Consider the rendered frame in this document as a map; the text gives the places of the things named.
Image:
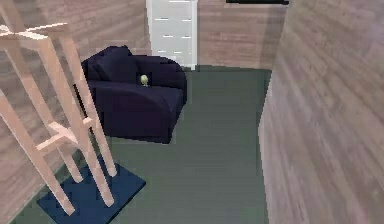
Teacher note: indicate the dark navy armchair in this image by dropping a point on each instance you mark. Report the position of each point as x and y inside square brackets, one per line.
[140, 110]

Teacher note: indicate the small yellow-green ball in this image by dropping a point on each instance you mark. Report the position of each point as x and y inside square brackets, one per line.
[144, 79]

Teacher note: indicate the white chest of drawers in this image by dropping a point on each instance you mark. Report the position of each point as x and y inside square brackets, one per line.
[173, 30]

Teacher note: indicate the pale wooden stool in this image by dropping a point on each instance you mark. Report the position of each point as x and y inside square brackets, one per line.
[73, 110]

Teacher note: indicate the black framed picture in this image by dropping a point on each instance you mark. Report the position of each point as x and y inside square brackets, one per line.
[256, 1]

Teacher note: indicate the dark blue floor mat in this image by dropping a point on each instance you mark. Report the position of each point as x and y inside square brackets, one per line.
[90, 200]

